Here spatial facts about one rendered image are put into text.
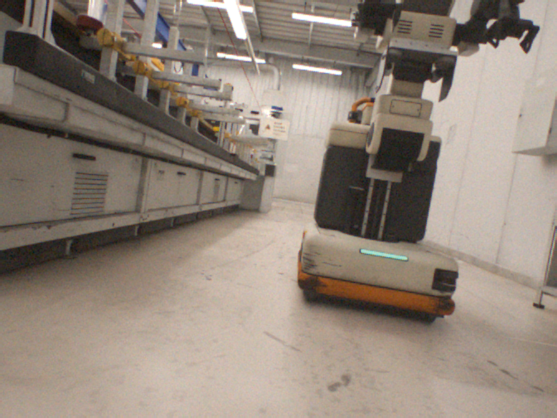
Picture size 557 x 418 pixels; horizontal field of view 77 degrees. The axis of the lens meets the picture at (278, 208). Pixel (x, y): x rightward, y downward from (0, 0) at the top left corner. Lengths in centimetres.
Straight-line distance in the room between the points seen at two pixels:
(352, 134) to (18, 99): 129
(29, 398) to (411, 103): 147
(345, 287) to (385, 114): 72
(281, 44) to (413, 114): 1055
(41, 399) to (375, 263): 111
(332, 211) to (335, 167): 21
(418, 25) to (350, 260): 97
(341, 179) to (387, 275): 53
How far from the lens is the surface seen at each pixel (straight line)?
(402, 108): 155
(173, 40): 188
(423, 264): 149
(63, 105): 121
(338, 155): 173
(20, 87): 109
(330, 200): 172
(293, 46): 1194
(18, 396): 84
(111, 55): 137
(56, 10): 144
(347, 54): 1195
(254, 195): 612
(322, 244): 140
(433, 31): 167
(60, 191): 164
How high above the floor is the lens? 43
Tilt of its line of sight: 3 degrees down
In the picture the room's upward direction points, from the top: 9 degrees clockwise
